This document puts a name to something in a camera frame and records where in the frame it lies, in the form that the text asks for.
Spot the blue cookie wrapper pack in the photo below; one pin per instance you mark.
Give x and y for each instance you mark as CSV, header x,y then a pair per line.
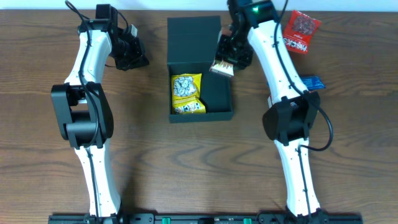
x,y
313,82

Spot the red Hello Panda box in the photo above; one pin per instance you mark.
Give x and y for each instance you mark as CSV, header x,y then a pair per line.
x,y
269,100

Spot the brown Pocky snack box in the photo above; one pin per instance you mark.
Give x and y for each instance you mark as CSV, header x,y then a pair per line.
x,y
222,68

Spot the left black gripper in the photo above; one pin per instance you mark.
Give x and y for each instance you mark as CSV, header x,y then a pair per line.
x,y
139,58

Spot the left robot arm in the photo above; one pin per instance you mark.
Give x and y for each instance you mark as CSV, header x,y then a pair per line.
x,y
83,114

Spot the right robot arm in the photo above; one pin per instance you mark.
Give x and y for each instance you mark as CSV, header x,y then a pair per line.
x,y
255,30

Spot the yellow Hacks candy bag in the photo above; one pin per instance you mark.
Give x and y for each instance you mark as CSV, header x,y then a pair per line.
x,y
186,89

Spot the black gift box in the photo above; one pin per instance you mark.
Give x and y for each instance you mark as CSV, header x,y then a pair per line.
x,y
191,48

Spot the red Hacks candy bag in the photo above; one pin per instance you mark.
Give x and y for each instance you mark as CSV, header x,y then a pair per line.
x,y
299,31

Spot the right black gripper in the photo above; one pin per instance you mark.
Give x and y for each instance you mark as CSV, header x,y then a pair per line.
x,y
232,55

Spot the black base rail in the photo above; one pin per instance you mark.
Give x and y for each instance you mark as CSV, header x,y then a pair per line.
x,y
319,217

